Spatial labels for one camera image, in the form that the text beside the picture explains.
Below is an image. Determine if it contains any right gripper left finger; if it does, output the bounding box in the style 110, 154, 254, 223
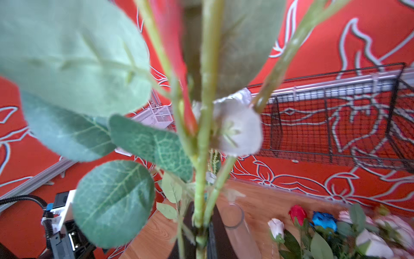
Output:
168, 201, 197, 259

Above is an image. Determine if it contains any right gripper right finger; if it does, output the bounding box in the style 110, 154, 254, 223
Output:
207, 206, 238, 259

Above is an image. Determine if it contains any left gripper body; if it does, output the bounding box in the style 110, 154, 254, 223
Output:
49, 220, 96, 259

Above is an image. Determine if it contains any white rose stem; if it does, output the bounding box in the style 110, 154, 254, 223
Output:
267, 218, 285, 243

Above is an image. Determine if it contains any red rose stem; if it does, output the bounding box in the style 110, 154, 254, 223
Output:
289, 205, 307, 227

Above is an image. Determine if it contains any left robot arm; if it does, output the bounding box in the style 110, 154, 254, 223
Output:
1, 201, 46, 259

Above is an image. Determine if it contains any clear glass vase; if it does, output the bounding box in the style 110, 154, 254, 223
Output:
219, 203, 262, 259

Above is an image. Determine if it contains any blue rose stem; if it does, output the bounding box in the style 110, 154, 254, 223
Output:
312, 211, 337, 232

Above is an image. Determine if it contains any black wire wall basket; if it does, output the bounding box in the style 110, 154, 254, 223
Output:
259, 63, 414, 173

